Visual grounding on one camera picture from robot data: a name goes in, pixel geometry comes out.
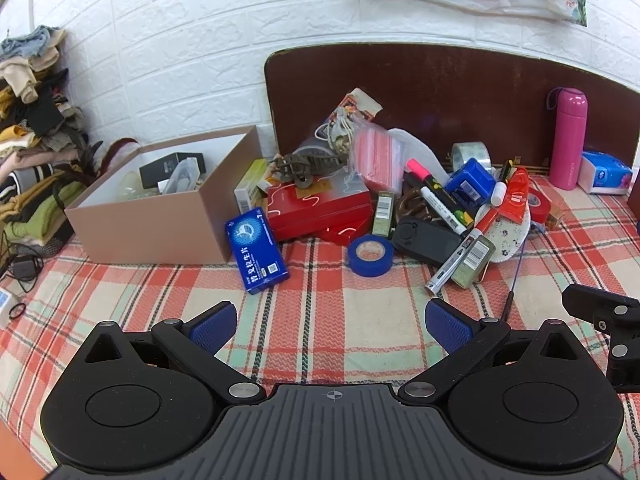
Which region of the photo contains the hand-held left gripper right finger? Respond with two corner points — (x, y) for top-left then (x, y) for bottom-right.
(397, 297), (581, 406)

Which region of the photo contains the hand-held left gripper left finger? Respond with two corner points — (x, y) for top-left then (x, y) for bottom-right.
(80, 300), (266, 405)

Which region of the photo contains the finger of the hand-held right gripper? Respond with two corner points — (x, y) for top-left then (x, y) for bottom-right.
(561, 284), (640, 393)

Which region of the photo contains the blue medicine box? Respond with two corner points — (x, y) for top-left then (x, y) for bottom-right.
(226, 207), (291, 295)

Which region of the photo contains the black plastic device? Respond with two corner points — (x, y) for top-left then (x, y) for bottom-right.
(391, 218), (463, 267)

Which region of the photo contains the thin blue wire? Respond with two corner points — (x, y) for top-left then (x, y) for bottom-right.
(501, 237), (527, 319)

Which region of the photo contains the white floral shoe insole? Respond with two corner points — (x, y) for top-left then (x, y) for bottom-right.
(475, 205), (532, 263)

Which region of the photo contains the pink-brown cardboard box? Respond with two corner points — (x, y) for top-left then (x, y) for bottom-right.
(65, 125), (263, 265)

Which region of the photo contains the black marker with white label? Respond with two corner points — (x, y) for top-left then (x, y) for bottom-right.
(420, 186), (467, 235)

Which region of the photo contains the red tape roll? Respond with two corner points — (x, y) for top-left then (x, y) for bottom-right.
(527, 187), (553, 224)

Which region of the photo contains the green box with barcode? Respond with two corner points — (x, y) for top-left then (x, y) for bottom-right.
(452, 237), (496, 289)
(371, 191), (397, 239)

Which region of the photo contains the red-capped white marker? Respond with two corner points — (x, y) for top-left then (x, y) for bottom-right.
(425, 206), (501, 295)

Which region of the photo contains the blue tape roll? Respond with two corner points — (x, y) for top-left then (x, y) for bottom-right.
(347, 235), (395, 277)

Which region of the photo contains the plaid blanket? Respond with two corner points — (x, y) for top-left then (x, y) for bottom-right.
(0, 167), (640, 480)

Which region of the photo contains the brown hair clip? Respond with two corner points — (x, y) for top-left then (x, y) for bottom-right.
(397, 187), (427, 222)

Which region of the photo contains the red gift box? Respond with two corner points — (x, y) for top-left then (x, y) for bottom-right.
(266, 175), (373, 222)
(271, 205), (373, 242)
(320, 217), (373, 247)

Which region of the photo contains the blue white tissue pack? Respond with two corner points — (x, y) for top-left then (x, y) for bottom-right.
(580, 150), (635, 195)

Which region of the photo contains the white yellow-green carton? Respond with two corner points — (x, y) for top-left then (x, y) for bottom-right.
(234, 159), (271, 214)

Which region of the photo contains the red tube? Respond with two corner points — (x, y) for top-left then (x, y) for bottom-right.
(497, 167), (530, 224)

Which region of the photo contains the blue plastic box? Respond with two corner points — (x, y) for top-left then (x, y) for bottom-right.
(445, 157), (496, 207)

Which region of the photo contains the clear plastic case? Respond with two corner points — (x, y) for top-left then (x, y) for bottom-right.
(159, 157), (201, 194)

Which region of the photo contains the pink-capped marker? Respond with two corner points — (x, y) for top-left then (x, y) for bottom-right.
(406, 159), (475, 227)

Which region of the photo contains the black box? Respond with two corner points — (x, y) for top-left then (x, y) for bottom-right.
(139, 152), (206, 189)

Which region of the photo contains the grey hair claw clip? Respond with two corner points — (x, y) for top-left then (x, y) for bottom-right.
(270, 152), (344, 191)

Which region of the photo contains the clear plastic bag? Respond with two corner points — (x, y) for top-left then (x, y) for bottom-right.
(387, 127), (451, 187)

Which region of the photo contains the clear tape roll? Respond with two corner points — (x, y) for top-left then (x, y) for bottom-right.
(452, 142), (494, 173)

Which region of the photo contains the pink thermos bottle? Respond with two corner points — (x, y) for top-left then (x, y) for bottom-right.
(546, 87), (589, 191)

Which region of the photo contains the pack of red zip bags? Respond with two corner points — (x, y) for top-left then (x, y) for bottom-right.
(350, 127), (405, 194)

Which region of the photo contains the black power adapter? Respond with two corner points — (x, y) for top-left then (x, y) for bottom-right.
(12, 255), (44, 281)

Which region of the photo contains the dark red feather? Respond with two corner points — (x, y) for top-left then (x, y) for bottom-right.
(101, 137), (141, 172)

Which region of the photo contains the colourful printed packet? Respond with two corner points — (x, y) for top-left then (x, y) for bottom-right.
(319, 87), (385, 152)

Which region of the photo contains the pile of folded clothes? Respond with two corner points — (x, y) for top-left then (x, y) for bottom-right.
(0, 25), (103, 257)

